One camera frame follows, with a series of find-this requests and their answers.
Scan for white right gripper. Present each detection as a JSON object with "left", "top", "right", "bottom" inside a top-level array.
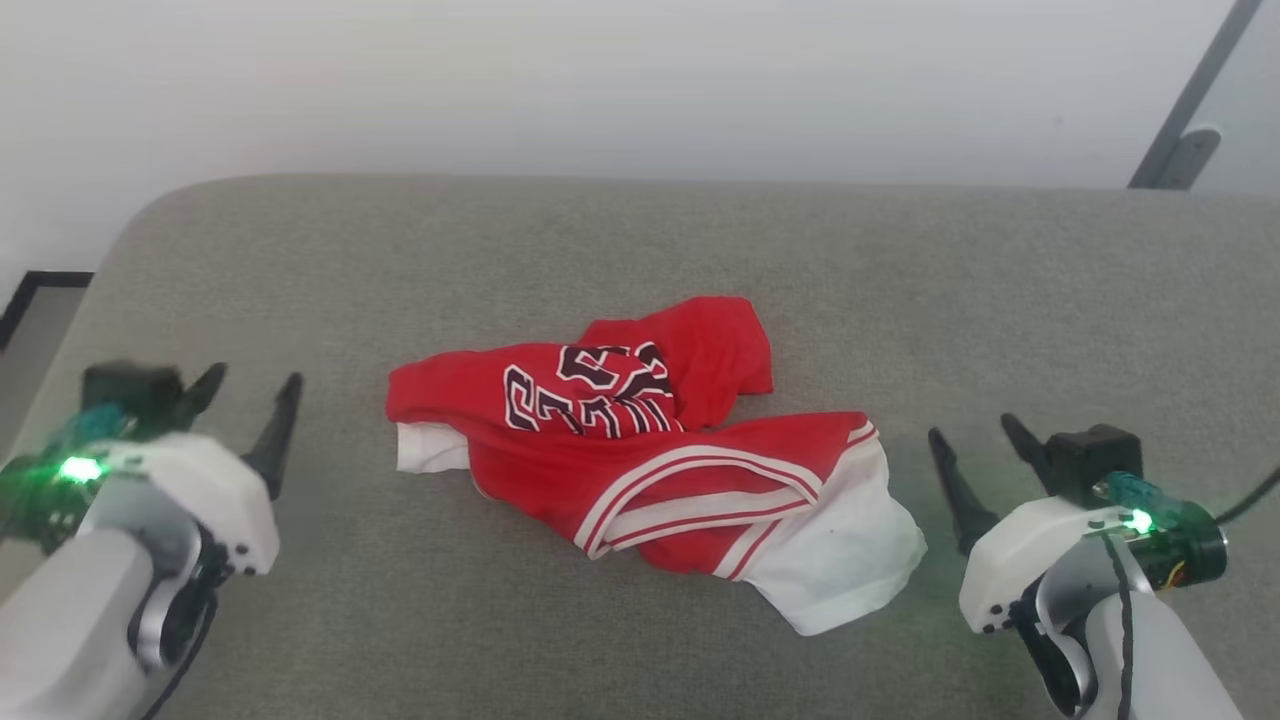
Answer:
[{"left": 927, "top": 413, "right": 1136, "bottom": 635}]

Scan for thin black right gripper cable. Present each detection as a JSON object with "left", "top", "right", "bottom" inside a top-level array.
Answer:
[{"left": 1098, "top": 533, "right": 1138, "bottom": 720}]

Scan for right camera cable teal plug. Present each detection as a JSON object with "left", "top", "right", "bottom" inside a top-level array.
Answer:
[{"left": 1093, "top": 465, "right": 1280, "bottom": 526}]

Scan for thin black left gripper cable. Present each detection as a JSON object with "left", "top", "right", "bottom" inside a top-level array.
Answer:
[{"left": 138, "top": 588, "right": 219, "bottom": 720}]

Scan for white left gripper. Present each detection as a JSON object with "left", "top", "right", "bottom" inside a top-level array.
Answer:
[{"left": 98, "top": 361, "right": 304, "bottom": 578}]

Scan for camera cable teal plug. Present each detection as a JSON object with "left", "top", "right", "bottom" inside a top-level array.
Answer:
[
  {"left": 45, "top": 403, "right": 136, "bottom": 456},
  {"left": 1093, "top": 465, "right": 1280, "bottom": 526}
]

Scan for left camera cable teal plug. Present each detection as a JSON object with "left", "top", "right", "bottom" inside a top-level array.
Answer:
[{"left": 45, "top": 403, "right": 136, "bottom": 456}]

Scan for red and white basketball jersey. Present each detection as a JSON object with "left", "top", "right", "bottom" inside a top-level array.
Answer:
[{"left": 385, "top": 295, "right": 928, "bottom": 637}]

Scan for grey metal pole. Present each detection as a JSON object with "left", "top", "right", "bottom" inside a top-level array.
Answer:
[{"left": 1128, "top": 0, "right": 1263, "bottom": 189}]

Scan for grey metal pole bracket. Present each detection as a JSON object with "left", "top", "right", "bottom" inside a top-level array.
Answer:
[{"left": 1160, "top": 127, "right": 1223, "bottom": 191}]

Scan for black frame strip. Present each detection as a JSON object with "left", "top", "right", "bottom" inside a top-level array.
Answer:
[{"left": 0, "top": 270, "right": 95, "bottom": 353}]

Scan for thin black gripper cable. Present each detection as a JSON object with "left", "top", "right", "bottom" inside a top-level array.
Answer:
[
  {"left": 138, "top": 588, "right": 219, "bottom": 720},
  {"left": 1098, "top": 533, "right": 1138, "bottom": 720}
]

